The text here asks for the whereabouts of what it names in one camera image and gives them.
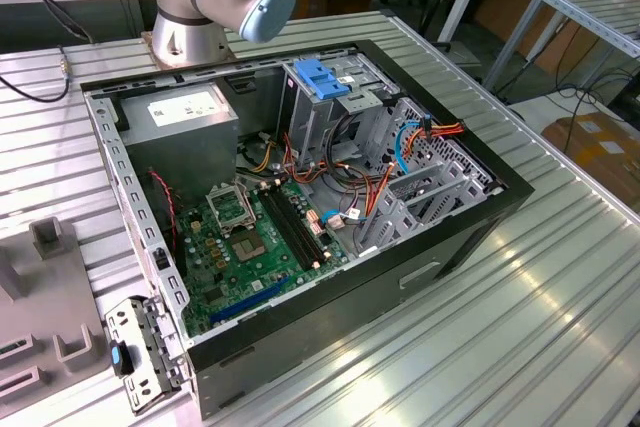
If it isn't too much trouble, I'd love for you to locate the blue expansion slot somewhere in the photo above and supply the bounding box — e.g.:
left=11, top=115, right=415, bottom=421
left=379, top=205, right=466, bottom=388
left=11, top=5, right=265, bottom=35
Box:
left=208, top=274, right=292, bottom=327

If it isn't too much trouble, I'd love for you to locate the grey power supply unit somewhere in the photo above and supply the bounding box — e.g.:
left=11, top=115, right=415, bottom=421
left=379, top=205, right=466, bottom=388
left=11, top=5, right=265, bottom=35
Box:
left=115, top=82, right=242, bottom=208

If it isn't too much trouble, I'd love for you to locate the black latch with blue tab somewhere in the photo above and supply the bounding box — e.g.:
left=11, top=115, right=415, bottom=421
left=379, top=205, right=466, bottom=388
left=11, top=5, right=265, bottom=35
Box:
left=107, top=338, right=136, bottom=378

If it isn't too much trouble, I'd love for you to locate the orange red power wire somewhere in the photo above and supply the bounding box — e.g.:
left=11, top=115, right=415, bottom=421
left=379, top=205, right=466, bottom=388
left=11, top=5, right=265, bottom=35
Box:
left=362, top=114, right=467, bottom=221

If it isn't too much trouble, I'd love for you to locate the metal socket cover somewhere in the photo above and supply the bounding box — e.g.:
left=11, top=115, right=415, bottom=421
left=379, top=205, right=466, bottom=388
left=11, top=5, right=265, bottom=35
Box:
left=204, top=182, right=258, bottom=238

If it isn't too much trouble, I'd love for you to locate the blue plastic drive latch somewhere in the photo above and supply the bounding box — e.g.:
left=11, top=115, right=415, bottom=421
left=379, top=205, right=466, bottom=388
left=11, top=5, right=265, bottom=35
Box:
left=293, top=58, right=352, bottom=101

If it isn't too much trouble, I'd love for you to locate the green motherboard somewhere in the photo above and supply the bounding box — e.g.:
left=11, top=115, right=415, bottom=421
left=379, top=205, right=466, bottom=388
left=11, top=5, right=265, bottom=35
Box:
left=177, top=179, right=351, bottom=339

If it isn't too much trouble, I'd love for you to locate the red orange wire loop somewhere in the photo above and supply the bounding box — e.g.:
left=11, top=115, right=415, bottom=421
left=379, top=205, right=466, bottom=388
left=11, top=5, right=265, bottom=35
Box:
left=279, top=130, right=332, bottom=187

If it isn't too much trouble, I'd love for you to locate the red black twisted wire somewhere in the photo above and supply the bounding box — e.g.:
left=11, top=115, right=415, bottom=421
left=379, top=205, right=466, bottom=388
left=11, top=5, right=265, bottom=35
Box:
left=145, top=169, right=180, bottom=253

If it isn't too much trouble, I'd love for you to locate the black case fan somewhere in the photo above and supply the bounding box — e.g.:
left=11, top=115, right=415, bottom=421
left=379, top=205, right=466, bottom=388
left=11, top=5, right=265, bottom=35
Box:
left=143, top=169, right=182, bottom=276

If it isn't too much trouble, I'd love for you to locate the CPU socket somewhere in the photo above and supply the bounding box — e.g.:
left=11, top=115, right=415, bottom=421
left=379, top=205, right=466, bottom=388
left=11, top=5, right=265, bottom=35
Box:
left=229, top=229, right=270, bottom=265

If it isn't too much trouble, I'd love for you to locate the flat cardboard box with labels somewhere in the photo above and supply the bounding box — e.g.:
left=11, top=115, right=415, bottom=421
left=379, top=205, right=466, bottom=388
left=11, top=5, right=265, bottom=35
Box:
left=542, top=113, right=640, bottom=208

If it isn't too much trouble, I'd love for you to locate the black cable with metal plug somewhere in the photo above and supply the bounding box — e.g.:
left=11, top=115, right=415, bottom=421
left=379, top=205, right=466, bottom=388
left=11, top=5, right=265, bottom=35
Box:
left=0, top=0, right=96, bottom=103

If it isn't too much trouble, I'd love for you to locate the yellow black wire bundle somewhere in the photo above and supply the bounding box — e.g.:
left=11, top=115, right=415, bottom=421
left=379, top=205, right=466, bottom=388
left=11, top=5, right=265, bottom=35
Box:
left=238, top=139, right=279, bottom=174

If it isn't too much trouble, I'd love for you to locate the black RAM slot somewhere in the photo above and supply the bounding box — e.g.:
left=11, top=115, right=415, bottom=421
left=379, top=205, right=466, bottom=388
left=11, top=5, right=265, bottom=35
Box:
left=269, top=181, right=325, bottom=261
left=259, top=183, right=321, bottom=269
left=255, top=187, right=312, bottom=271
left=273, top=177, right=332, bottom=258

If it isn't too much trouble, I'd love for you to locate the grey parts rack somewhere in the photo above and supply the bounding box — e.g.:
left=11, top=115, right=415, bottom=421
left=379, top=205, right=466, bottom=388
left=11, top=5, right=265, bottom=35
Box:
left=0, top=216, right=110, bottom=406

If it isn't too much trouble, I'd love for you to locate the silver perforated disk bay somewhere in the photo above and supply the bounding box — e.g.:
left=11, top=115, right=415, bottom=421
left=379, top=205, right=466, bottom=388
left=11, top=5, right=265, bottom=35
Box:
left=355, top=95, right=505, bottom=259

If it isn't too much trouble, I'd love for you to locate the black open PC case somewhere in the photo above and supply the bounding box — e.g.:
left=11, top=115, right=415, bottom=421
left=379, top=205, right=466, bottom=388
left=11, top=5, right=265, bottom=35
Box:
left=79, top=38, right=536, bottom=421

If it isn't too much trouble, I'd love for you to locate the silver optical drive cage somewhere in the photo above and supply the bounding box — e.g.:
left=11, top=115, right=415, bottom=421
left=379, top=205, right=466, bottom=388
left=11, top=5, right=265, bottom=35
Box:
left=276, top=49, right=402, bottom=172

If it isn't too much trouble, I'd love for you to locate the blue SATA data wire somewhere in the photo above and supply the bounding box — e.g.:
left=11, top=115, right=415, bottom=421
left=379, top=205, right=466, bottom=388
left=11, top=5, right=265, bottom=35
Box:
left=318, top=119, right=421, bottom=231

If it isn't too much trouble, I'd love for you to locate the silver hinged slot bracket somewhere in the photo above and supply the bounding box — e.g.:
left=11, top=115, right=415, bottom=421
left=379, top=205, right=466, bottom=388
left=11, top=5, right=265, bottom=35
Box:
left=103, top=295, right=188, bottom=416

